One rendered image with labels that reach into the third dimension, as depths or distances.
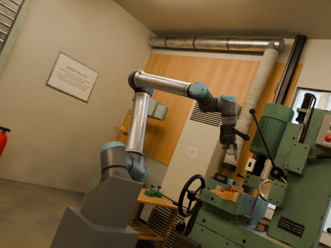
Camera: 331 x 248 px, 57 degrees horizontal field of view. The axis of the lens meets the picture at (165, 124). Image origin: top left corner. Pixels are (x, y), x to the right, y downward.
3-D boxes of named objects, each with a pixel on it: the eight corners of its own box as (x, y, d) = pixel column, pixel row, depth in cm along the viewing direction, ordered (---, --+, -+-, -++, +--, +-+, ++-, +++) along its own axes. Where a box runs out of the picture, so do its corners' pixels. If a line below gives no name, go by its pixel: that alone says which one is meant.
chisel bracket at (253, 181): (244, 187, 183) (249, 173, 183) (267, 196, 175) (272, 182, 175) (241, 186, 177) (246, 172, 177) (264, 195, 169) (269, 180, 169)
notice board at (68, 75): (86, 102, 423) (99, 72, 427) (87, 103, 422) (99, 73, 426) (45, 84, 377) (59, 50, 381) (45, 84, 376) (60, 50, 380)
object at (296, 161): (285, 170, 160) (295, 143, 161) (303, 176, 154) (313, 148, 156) (282, 168, 153) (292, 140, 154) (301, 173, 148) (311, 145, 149)
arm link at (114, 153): (95, 172, 166) (93, 145, 177) (114, 181, 179) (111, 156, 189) (117, 161, 162) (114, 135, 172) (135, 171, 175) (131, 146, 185)
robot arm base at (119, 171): (116, 175, 154) (115, 159, 159) (90, 190, 161) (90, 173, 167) (141, 185, 167) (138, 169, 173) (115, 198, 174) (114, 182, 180)
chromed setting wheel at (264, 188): (255, 197, 164) (262, 175, 165) (278, 206, 157) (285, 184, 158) (253, 197, 161) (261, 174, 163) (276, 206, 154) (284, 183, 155)
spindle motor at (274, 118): (252, 154, 191) (269, 109, 194) (281, 163, 181) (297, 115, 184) (244, 148, 177) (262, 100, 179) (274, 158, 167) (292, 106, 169)
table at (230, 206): (222, 200, 217) (225, 192, 218) (263, 218, 200) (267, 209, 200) (183, 192, 168) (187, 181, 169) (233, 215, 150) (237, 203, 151)
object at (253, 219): (226, 209, 201) (228, 203, 201) (256, 223, 189) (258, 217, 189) (201, 206, 169) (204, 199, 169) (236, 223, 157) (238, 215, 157)
